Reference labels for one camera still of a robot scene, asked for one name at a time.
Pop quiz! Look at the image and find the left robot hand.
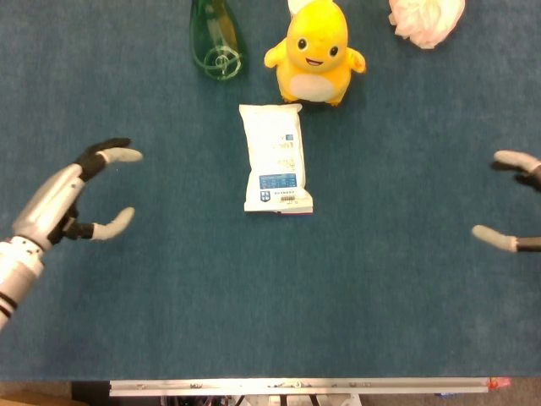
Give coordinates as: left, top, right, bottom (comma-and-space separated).
12, 137, 145, 250

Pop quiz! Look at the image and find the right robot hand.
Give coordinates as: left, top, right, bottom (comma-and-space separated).
471, 150, 541, 255

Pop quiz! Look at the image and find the small white snack bag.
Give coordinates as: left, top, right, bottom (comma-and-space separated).
238, 103, 314, 217

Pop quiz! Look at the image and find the pink white fluffy object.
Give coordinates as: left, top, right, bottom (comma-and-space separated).
388, 0, 467, 50

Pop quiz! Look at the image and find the blue felt table mat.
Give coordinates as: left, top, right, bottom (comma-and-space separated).
0, 0, 541, 384

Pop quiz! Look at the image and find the yellow plush duck toy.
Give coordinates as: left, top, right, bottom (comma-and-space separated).
264, 0, 368, 107

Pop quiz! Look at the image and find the green glass bottle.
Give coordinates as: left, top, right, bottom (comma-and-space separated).
189, 0, 249, 81

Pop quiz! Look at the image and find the aluminium rail bar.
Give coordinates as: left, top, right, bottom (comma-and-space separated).
108, 376, 512, 398

